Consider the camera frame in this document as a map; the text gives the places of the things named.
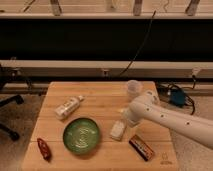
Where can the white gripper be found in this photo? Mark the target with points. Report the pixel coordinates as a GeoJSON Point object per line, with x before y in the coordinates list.
{"type": "Point", "coordinates": [130, 118]}

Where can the white sponge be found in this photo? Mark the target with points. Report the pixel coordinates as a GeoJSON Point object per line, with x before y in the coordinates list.
{"type": "Point", "coordinates": [117, 130]}

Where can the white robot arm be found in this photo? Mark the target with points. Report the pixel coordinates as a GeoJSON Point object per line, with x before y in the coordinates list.
{"type": "Point", "coordinates": [146, 107]}

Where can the green ceramic bowl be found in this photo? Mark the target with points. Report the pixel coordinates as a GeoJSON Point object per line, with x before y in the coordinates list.
{"type": "Point", "coordinates": [81, 136]}

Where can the clear plastic cup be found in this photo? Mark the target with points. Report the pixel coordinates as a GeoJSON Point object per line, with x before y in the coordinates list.
{"type": "Point", "coordinates": [133, 89]}

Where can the brown chocolate bar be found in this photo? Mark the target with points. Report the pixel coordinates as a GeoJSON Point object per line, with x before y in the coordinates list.
{"type": "Point", "coordinates": [141, 148]}

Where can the blue power box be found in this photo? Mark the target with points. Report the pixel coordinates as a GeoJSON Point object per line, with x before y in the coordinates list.
{"type": "Point", "coordinates": [177, 98]}

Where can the white plastic bottle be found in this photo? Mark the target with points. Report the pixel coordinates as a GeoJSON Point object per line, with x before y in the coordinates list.
{"type": "Point", "coordinates": [65, 109]}

